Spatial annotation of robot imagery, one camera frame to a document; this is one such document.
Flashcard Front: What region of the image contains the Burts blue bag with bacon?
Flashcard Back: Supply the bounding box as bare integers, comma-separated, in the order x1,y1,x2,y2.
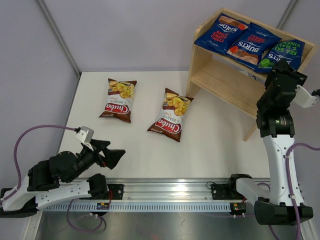
226,22,281,70

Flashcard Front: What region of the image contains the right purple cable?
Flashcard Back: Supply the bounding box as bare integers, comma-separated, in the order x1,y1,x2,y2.
257,142,320,240

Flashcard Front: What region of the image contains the Burts spicy sweet chilli bag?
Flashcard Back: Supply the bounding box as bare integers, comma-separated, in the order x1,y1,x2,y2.
194,13,249,55

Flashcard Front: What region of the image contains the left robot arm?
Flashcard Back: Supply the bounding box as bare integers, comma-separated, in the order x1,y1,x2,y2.
0,139,126,218

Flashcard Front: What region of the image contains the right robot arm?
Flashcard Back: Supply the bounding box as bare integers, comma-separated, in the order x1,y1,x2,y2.
226,60,320,226

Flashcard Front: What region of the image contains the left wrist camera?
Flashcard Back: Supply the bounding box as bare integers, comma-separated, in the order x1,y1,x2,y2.
75,126,95,151

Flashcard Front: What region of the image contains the right Chuba cassava chips bag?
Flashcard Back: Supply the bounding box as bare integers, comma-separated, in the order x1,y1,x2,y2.
147,88,194,142

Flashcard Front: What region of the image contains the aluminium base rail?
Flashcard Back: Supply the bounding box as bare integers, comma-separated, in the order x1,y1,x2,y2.
62,177,271,202

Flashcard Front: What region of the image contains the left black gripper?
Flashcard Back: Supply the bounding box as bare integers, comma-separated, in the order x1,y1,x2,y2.
65,139,126,184

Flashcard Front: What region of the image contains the left Chuba cassava chips bag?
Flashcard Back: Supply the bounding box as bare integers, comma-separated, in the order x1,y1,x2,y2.
99,78,137,123

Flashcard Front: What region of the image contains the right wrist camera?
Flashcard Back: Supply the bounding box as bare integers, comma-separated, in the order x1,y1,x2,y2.
293,85,320,108

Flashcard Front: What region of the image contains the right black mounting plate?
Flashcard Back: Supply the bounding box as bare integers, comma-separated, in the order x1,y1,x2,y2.
209,182,239,200

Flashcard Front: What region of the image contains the wooden two-tier shelf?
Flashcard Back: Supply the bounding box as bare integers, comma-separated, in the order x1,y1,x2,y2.
185,7,318,142

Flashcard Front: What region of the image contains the Burts sea salt vinegar bag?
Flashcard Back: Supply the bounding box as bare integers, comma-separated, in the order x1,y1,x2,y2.
254,39,305,74

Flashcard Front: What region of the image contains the chuba cassava chips bag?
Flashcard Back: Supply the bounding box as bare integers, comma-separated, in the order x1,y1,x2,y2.
147,88,194,142
99,78,137,123

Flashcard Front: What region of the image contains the black mounting plate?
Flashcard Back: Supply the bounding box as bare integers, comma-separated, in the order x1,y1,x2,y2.
209,182,239,200
101,183,125,200

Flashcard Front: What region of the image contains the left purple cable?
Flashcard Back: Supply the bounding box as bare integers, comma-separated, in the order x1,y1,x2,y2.
1,124,107,233

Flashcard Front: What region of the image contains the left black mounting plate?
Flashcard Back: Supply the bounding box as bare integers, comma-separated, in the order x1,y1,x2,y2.
101,183,125,200

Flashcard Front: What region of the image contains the purple cable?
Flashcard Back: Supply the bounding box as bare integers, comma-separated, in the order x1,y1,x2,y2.
1,124,107,233
257,142,320,240

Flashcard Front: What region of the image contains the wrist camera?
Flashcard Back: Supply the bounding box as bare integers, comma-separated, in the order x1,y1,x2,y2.
293,85,320,108
75,126,95,151

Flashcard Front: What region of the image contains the white slotted cable duct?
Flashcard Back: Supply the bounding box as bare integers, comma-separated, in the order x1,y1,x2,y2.
45,200,231,213

